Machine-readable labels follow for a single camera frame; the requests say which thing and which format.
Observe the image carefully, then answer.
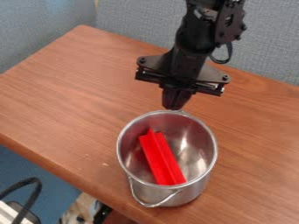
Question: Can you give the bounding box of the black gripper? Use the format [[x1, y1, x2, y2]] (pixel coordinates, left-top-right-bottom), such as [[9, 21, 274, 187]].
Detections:
[[135, 46, 231, 110]]

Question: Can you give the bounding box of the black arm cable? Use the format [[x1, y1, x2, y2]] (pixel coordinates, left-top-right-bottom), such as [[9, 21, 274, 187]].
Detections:
[[207, 41, 234, 65]]

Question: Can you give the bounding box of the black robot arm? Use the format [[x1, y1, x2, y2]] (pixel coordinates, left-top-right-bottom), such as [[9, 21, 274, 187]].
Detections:
[[135, 0, 247, 110]]

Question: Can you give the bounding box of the grey device under table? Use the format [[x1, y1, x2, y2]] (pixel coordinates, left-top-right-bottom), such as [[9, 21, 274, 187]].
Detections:
[[0, 199, 43, 224]]

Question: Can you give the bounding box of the red plastic block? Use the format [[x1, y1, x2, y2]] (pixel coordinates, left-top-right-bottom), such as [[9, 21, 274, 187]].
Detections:
[[139, 129, 187, 186]]

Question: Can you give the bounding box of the black cable loop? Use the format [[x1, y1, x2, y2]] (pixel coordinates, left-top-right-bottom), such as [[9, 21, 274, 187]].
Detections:
[[0, 177, 43, 224]]

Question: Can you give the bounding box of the metal pot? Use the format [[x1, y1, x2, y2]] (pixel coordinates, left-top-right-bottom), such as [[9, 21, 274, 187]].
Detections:
[[116, 110, 219, 207]]

